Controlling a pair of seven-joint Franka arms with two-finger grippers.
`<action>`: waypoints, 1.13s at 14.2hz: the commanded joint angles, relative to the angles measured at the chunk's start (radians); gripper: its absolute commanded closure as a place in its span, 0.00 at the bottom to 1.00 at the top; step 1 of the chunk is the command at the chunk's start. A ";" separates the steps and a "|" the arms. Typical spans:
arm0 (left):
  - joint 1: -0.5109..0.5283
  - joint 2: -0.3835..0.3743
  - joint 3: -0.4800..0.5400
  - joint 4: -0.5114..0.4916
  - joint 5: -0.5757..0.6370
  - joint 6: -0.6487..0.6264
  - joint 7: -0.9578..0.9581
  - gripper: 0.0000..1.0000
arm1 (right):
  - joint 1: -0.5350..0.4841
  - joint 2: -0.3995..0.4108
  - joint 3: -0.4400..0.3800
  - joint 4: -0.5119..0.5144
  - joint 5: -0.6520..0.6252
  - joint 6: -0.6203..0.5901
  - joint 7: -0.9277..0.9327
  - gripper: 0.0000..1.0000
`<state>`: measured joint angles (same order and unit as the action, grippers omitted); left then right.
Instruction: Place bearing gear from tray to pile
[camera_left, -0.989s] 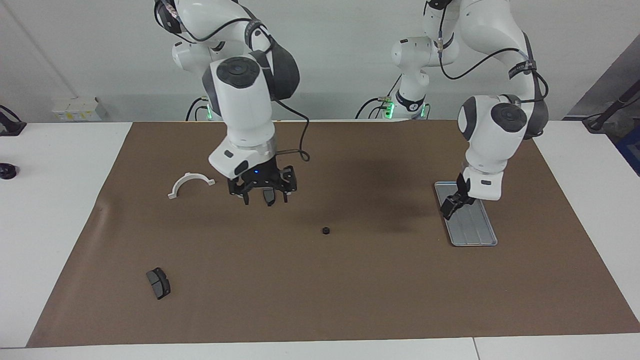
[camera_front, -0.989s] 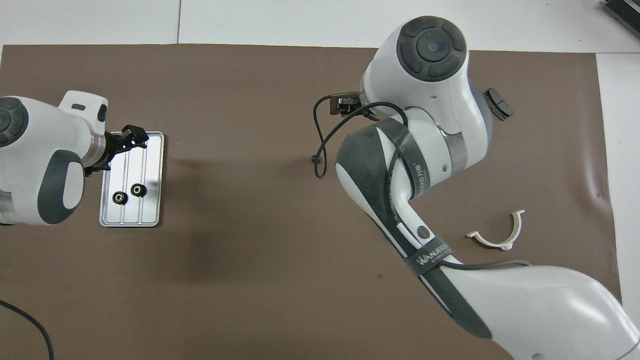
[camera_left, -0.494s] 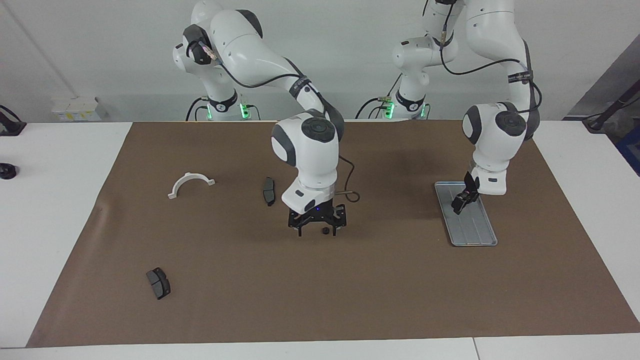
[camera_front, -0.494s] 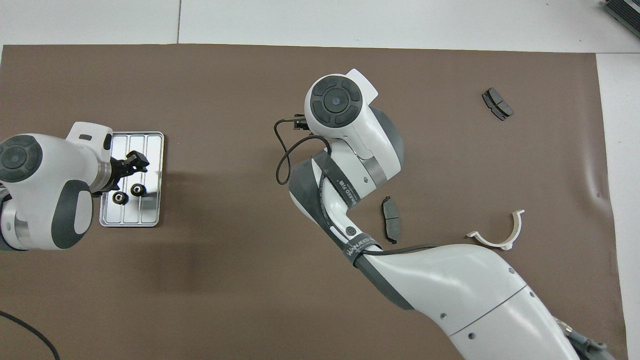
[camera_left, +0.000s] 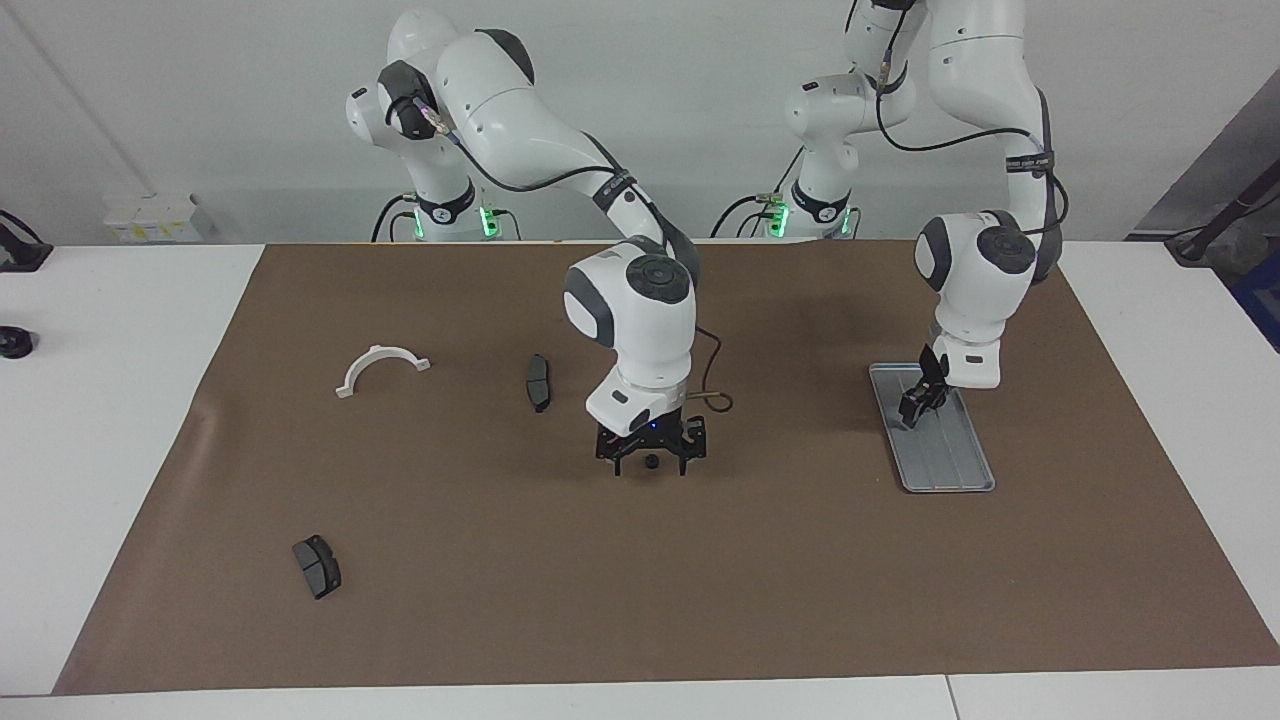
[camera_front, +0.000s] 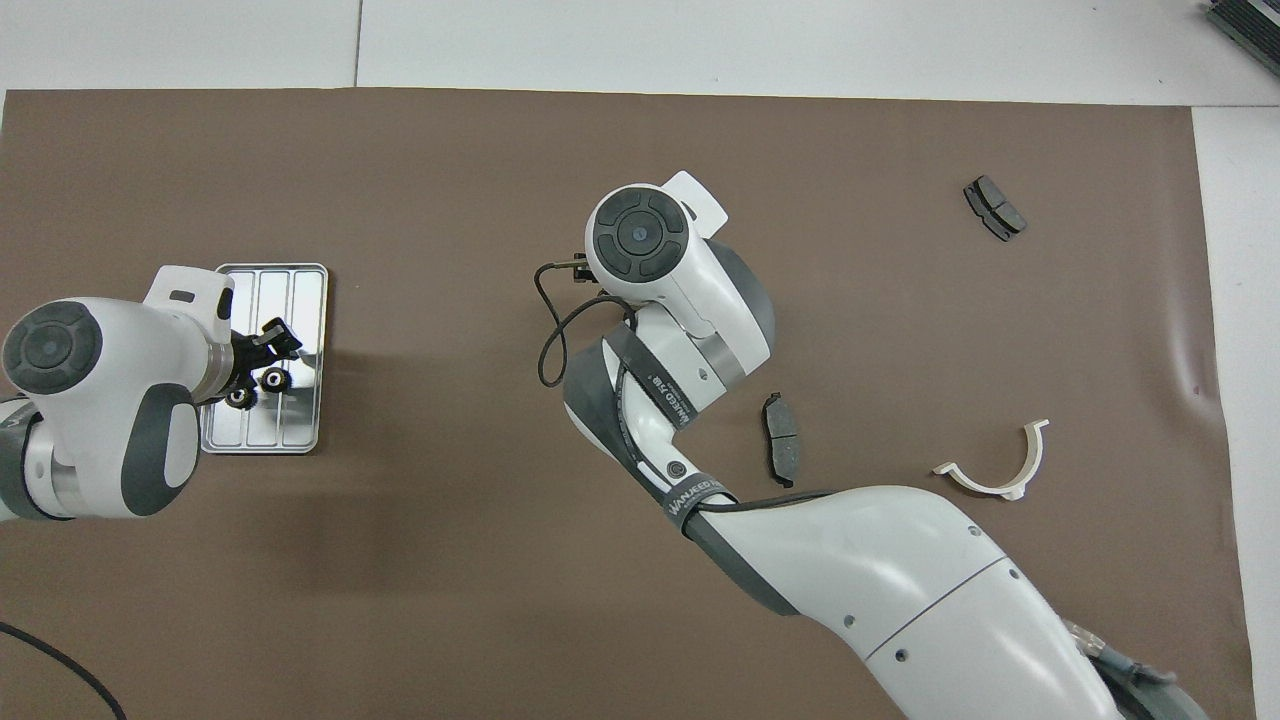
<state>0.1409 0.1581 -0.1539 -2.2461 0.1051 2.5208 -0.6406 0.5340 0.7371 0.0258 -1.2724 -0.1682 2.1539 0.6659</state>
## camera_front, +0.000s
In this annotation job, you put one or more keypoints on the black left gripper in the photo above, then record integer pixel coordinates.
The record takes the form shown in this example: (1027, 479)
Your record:
(232, 365)

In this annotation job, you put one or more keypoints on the grey ribbed device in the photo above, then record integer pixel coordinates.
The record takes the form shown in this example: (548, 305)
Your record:
(1248, 25)

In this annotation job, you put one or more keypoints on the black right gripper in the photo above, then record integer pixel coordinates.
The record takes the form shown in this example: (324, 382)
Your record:
(581, 276)

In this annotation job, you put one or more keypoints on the brown table mat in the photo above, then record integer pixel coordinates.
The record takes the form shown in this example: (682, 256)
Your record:
(450, 560)

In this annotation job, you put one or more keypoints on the silver metal tray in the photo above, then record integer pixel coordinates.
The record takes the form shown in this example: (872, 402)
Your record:
(300, 300)

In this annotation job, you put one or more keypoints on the short dark grey brake pad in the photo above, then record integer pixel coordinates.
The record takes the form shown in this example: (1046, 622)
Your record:
(995, 208)

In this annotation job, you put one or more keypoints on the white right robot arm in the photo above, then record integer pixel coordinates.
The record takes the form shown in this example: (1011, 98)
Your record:
(900, 580)

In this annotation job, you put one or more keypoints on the long dark grey brake pad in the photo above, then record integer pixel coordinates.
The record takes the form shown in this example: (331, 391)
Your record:
(783, 440)

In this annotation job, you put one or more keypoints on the black bearing gear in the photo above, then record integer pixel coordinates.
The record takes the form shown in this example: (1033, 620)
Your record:
(274, 380)
(238, 398)

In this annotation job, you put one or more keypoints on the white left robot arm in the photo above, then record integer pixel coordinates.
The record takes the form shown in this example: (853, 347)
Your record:
(100, 400)

